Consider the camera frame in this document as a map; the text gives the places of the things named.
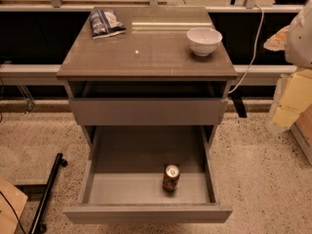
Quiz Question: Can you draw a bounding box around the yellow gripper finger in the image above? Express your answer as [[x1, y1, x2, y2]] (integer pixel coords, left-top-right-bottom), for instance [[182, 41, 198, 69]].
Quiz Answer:
[[272, 69, 312, 128], [263, 25, 289, 52]]

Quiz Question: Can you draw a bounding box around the white power cable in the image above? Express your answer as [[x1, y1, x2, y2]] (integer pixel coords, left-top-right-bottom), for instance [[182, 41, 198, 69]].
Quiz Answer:
[[227, 4, 265, 95]]

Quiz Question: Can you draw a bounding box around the white ceramic bowl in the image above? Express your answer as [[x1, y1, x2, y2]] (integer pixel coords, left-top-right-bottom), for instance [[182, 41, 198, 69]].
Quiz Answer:
[[186, 27, 222, 57]]

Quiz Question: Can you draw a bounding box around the open grey middle drawer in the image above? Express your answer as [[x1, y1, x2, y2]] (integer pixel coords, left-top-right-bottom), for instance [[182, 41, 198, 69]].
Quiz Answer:
[[63, 126, 232, 224]]

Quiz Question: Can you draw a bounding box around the cardboard box at right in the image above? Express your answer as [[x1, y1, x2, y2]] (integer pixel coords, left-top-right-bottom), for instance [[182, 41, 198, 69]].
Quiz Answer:
[[291, 104, 312, 165]]

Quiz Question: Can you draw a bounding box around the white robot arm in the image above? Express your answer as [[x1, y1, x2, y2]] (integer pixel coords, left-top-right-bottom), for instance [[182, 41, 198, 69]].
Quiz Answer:
[[263, 0, 312, 133]]

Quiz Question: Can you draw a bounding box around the closed grey top drawer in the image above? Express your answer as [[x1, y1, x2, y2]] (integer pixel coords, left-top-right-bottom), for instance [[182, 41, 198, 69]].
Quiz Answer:
[[69, 98, 228, 126]]

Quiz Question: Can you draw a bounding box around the cardboard sheet at left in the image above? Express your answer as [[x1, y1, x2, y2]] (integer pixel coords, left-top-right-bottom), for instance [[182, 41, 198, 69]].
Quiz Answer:
[[0, 176, 28, 234]]

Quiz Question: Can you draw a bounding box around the blue chip bag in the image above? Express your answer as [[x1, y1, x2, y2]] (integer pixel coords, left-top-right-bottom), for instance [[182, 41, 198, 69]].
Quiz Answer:
[[89, 9, 126, 39]]

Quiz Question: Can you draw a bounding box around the black metal bar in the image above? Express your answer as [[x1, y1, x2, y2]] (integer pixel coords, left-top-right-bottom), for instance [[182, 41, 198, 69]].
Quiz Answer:
[[28, 153, 67, 234]]

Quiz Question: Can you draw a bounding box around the grey drawer cabinet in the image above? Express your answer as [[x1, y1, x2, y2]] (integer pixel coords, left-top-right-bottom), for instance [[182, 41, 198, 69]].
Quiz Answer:
[[57, 8, 237, 152]]

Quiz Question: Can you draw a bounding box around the orange soda can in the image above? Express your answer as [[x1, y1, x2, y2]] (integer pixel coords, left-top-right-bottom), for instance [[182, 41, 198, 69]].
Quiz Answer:
[[163, 164, 180, 193]]

